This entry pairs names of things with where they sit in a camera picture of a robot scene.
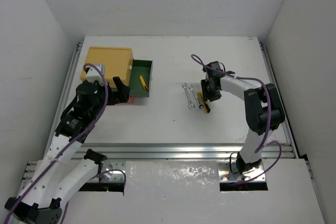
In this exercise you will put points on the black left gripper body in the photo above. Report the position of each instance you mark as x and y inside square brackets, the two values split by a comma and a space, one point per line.
[112, 96]

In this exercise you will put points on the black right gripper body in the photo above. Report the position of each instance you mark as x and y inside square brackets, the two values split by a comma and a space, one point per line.
[209, 93]

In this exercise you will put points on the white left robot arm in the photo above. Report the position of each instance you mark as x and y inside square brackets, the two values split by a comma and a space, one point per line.
[45, 197]

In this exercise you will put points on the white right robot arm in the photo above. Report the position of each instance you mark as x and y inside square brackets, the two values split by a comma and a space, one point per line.
[263, 109]

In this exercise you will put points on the silver wrench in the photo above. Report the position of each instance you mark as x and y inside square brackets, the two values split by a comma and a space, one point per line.
[191, 87]
[190, 103]

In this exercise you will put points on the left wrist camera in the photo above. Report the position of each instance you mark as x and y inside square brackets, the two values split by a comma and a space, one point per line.
[92, 75]

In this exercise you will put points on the aluminium table edge rail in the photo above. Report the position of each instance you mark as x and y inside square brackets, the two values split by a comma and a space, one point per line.
[65, 92]

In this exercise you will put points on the aluminium front rail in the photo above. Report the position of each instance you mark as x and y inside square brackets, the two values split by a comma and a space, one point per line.
[161, 151]

